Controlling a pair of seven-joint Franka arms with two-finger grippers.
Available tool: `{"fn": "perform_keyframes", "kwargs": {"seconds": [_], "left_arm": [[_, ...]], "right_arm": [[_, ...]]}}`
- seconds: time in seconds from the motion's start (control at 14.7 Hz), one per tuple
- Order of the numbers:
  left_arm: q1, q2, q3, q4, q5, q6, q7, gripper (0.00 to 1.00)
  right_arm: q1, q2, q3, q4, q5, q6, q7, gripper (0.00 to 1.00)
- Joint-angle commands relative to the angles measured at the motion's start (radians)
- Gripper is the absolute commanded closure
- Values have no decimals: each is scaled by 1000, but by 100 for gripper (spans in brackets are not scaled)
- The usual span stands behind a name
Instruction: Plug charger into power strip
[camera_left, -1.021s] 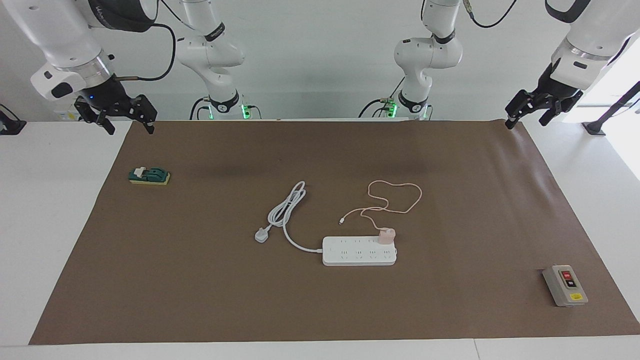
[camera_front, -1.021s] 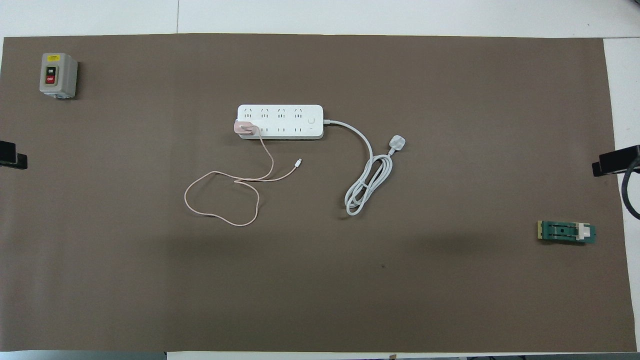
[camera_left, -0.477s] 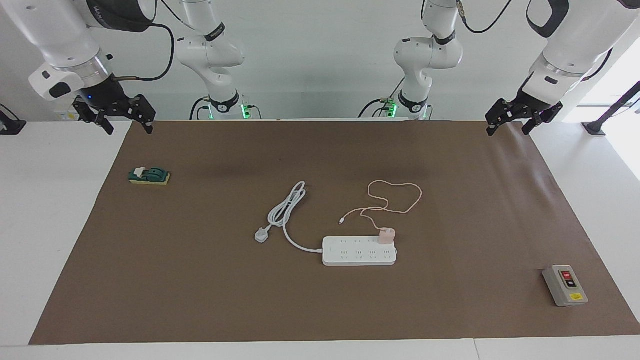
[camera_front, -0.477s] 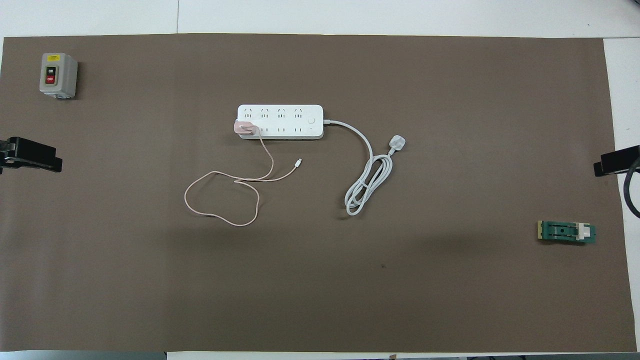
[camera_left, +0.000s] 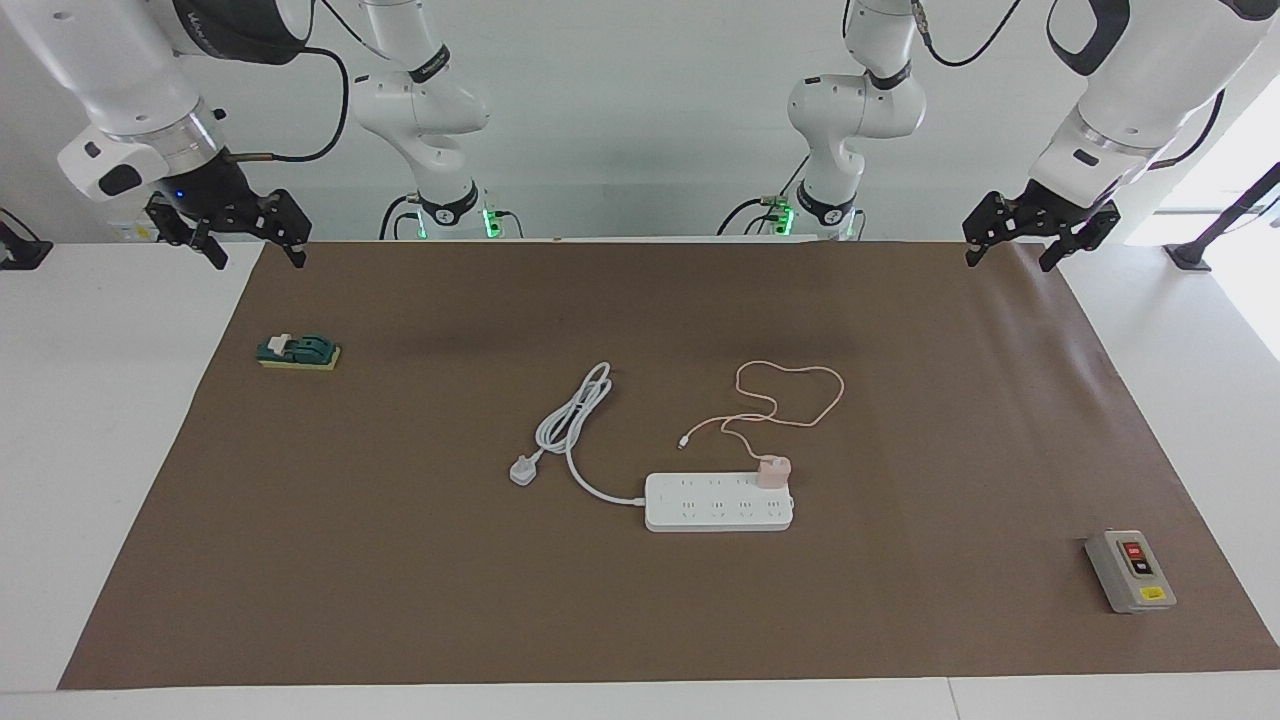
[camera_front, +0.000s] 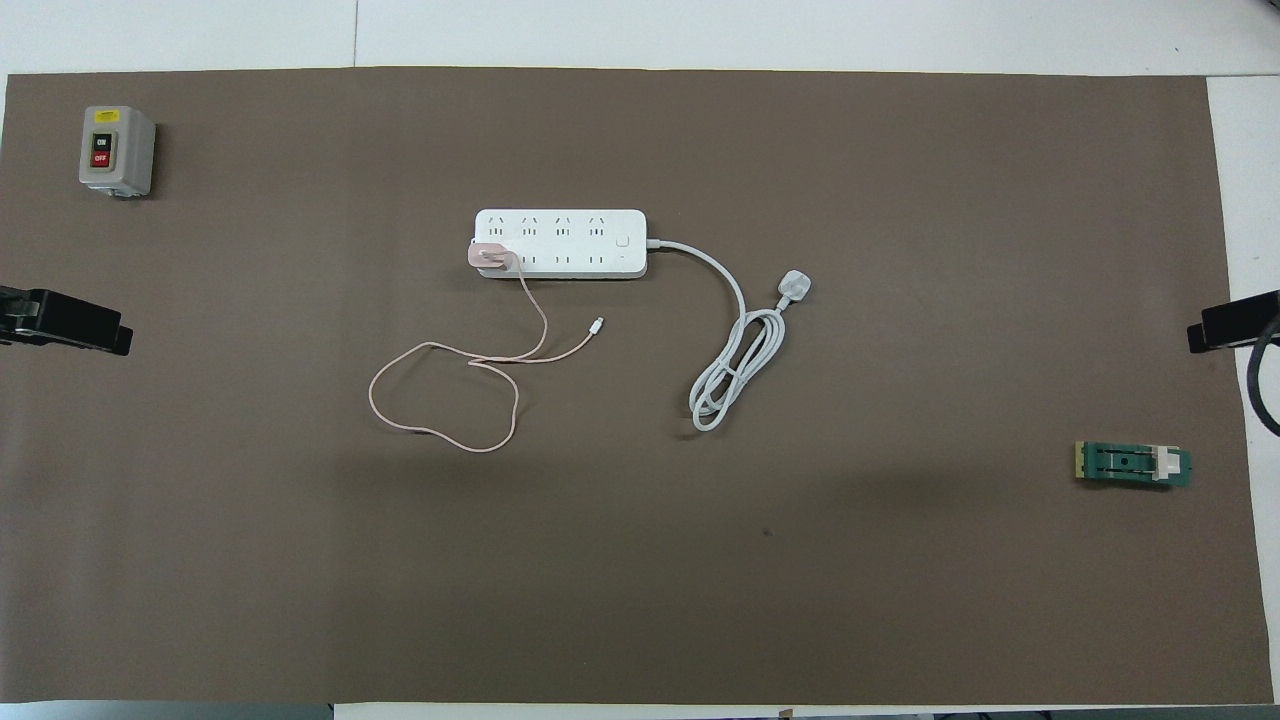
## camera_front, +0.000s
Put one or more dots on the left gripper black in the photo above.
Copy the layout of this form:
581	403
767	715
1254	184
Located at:
15	315

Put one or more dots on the white power strip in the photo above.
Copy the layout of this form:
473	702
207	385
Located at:
570	243

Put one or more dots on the brown table mat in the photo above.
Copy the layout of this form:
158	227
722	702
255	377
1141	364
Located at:
640	560

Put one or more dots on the pink charger adapter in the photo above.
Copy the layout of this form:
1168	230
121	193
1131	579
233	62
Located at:
488	255

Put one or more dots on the grey on-off switch box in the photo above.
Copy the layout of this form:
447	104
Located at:
118	150

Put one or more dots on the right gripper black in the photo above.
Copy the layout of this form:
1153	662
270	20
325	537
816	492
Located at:
1268	318

